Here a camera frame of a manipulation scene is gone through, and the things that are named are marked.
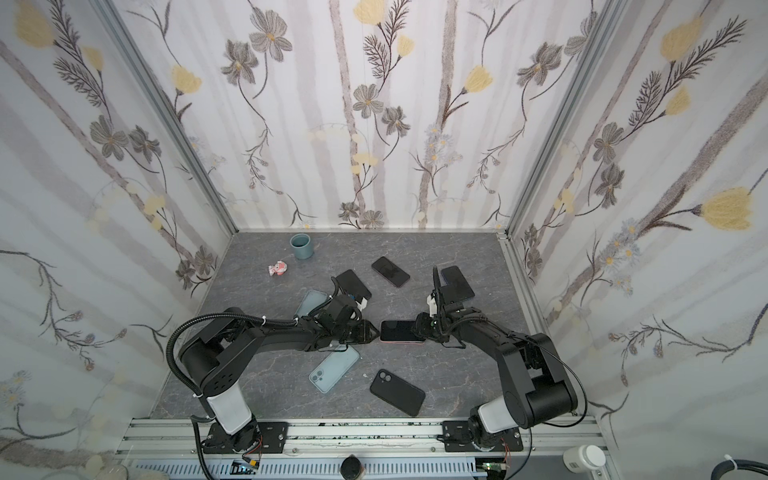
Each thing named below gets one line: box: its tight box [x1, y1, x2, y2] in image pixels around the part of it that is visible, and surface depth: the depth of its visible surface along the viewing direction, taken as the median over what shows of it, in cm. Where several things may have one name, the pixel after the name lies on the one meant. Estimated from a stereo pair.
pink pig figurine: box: [268, 260, 288, 277], surface depth 107 cm
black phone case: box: [370, 368, 426, 417], surface depth 84 cm
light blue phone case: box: [309, 344, 360, 394], surface depth 87 cm
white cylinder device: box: [562, 444, 606, 474], surface depth 66 cm
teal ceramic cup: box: [290, 233, 314, 260], surface depth 113 cm
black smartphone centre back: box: [371, 256, 411, 287], surface depth 112 cm
